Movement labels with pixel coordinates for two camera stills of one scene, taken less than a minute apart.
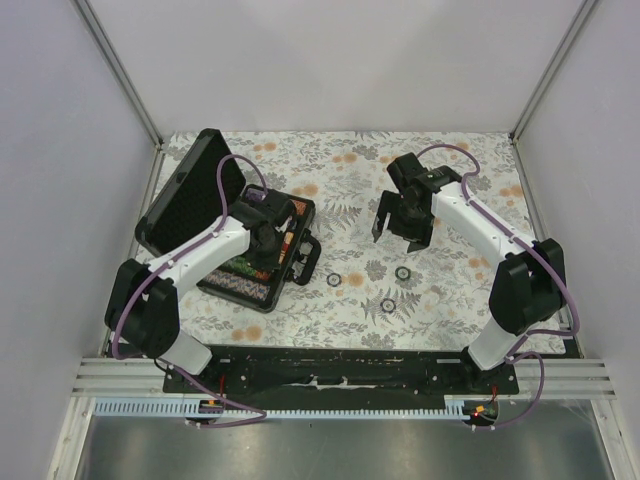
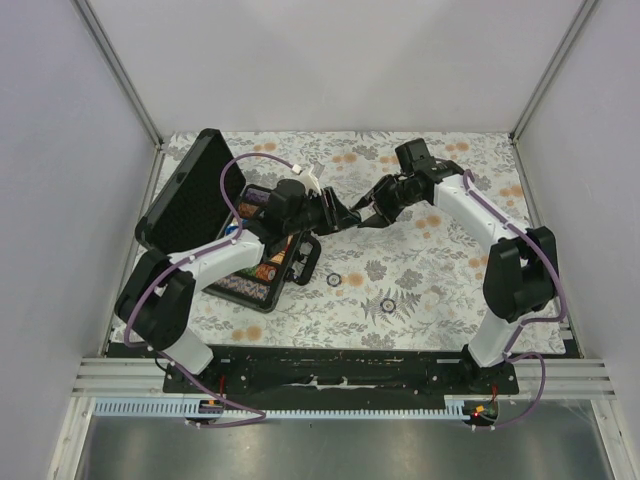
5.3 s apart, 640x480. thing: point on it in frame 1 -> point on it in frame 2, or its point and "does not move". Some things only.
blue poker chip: (388, 305) does not move
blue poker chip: (334, 279) does not move
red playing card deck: (288, 238) does not move
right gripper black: (390, 203) -> (387, 215)
